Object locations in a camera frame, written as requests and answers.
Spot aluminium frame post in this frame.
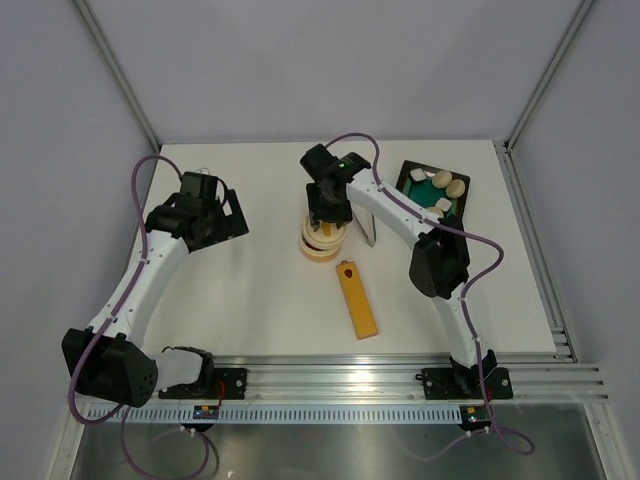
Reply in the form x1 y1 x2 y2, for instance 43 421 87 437
504 0 598 154
69 0 162 153

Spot left aluminium frame post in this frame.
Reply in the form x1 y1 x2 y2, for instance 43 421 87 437
69 0 162 153

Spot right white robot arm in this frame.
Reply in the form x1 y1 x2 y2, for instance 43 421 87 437
300 144 496 396

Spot cream round bowl lid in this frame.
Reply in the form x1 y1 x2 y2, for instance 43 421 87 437
298 215 346 254

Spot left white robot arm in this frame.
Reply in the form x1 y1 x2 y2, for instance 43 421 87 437
62 172 249 407

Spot right aluminium side rail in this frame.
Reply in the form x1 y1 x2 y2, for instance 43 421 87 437
493 140 581 363

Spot metal serving tongs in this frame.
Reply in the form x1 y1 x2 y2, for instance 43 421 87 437
360 212 377 248

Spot aluminium front rail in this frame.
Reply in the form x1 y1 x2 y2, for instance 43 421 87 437
67 352 610 405

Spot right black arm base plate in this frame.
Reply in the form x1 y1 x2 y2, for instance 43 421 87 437
416 367 514 400

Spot round yellow lunch bowl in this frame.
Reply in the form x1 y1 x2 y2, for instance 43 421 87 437
298 214 346 263

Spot white square rice piece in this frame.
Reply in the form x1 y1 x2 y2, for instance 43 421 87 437
436 198 452 212
410 168 426 183

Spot black food tray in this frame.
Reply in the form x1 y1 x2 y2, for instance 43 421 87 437
395 160 471 218

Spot yellow rectangular cutlery case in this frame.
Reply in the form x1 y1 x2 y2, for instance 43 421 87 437
336 261 379 340

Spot right aluminium frame post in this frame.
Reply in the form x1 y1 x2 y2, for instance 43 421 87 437
504 0 598 154

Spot white slotted cable duct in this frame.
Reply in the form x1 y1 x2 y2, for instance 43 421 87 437
112 402 462 425

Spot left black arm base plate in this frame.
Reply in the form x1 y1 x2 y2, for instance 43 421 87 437
158 367 248 400

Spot round cream food slice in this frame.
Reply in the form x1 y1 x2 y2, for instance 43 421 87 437
432 170 453 189
427 207 445 219
445 179 466 199

